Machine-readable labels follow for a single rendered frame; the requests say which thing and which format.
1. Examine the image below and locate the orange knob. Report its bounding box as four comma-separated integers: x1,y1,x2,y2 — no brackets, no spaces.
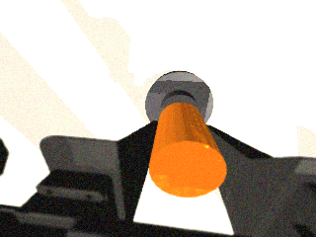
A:
149,103,226,198

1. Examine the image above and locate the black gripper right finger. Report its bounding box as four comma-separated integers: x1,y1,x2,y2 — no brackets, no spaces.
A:
206,124,316,237

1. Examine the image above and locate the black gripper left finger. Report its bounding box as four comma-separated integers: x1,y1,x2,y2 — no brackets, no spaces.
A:
39,120,158,220

